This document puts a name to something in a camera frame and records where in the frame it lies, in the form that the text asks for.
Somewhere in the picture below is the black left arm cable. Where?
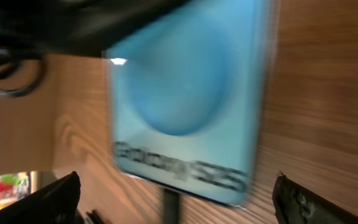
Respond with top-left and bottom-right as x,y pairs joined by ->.
0,46 -> 48,99

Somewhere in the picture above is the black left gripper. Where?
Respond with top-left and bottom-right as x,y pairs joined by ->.
0,0 -> 189,57

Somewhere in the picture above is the black USB charging cable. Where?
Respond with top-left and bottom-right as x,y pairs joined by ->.
162,188 -> 181,224

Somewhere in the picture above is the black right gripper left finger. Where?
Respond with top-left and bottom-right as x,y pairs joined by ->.
0,171 -> 81,224

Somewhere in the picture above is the Galaxy smartphone with cyan screen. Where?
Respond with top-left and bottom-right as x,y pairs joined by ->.
107,0 -> 276,207

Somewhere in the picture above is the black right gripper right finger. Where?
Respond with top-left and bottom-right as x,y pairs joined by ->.
272,174 -> 358,224

